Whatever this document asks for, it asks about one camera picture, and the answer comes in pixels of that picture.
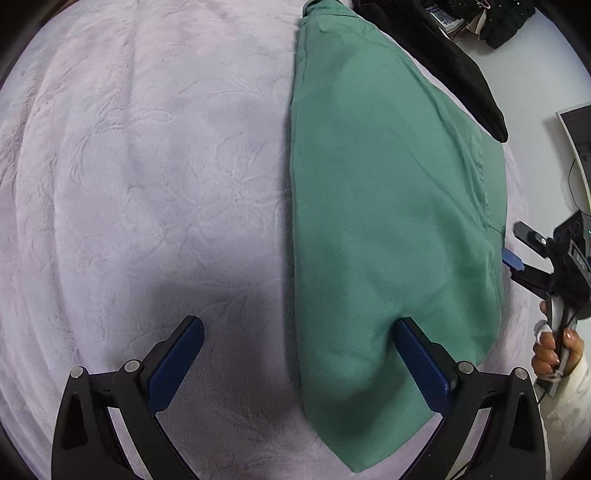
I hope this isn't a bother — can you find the green button shirt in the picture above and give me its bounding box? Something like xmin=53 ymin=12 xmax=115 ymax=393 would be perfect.
xmin=288 ymin=0 xmax=509 ymax=474

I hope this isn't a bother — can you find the patterned packet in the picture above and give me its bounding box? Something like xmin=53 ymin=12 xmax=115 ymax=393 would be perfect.
xmin=424 ymin=4 xmax=468 ymax=34

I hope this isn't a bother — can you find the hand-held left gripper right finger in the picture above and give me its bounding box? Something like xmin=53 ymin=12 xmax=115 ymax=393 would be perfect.
xmin=392 ymin=316 xmax=547 ymax=480

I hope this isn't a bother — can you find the person's right forearm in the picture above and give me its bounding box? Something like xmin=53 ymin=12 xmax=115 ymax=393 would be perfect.
xmin=537 ymin=353 xmax=591 ymax=480

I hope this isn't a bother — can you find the black garment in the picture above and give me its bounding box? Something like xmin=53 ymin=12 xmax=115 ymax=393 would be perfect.
xmin=353 ymin=0 xmax=509 ymax=143

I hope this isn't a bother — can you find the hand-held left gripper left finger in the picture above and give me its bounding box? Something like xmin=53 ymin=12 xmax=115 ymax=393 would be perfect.
xmin=51 ymin=315 xmax=205 ymax=480

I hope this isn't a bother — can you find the lilac fleece blanket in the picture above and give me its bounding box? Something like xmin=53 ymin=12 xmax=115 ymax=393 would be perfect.
xmin=0 ymin=0 xmax=551 ymax=480

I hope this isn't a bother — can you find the black cable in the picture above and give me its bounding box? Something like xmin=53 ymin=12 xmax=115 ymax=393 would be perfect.
xmin=567 ymin=158 xmax=586 ymax=214

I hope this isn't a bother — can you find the grey monitor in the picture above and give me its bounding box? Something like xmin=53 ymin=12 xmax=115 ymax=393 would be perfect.
xmin=555 ymin=104 xmax=591 ymax=207

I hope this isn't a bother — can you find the black knitted clothing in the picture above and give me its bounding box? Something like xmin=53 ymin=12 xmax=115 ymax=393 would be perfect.
xmin=479 ymin=0 xmax=539 ymax=49

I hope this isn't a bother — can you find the person's right hand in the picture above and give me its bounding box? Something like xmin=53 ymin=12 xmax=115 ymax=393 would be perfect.
xmin=531 ymin=299 xmax=585 ymax=382

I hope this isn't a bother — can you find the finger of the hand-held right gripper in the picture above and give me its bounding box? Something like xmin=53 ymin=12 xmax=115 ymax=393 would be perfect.
xmin=501 ymin=247 xmax=556 ymax=299
xmin=513 ymin=221 xmax=549 ymax=256

